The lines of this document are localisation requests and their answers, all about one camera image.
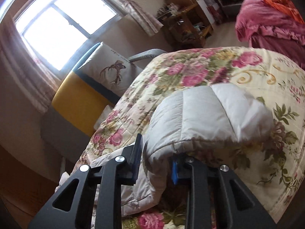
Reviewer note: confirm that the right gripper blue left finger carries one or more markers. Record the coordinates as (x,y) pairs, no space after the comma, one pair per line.
(135,159)

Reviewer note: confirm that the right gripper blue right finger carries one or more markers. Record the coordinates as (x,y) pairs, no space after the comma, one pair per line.
(179,170)

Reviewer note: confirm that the beige quilted down coat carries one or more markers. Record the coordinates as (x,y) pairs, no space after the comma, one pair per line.
(199,118)

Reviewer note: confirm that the bright bedroom window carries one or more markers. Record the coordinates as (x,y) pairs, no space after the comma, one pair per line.
(58,31)

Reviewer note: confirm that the white knitted cloth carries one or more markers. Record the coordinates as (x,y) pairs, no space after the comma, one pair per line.
(107,110)

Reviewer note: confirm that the grey yellow teal headboard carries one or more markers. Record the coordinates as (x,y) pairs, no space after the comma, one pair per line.
(68,124)

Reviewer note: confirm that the white deer print pillow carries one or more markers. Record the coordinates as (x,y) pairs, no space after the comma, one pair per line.
(110,69)

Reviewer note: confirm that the floral quilted bedspread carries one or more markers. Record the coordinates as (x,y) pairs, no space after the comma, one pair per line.
(272,169)

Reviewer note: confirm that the orange wooden wardrobe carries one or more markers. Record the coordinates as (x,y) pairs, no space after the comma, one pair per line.
(23,191)

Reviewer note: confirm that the pink patterned right curtain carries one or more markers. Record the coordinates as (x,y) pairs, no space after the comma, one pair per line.
(147,22)

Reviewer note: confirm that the pink patterned curtain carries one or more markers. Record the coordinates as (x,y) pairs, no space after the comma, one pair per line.
(34,79)
(147,22)

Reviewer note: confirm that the cluttered wooden side shelf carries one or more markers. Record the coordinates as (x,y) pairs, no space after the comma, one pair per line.
(186,23)

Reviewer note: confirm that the pink patterned left curtain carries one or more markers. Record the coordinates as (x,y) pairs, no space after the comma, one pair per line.
(34,79)

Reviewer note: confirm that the pink ruffled bedding pile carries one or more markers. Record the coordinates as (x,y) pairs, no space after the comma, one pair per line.
(262,26)

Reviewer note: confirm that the grey curved bed rail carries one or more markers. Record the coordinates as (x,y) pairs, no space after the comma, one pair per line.
(149,54)

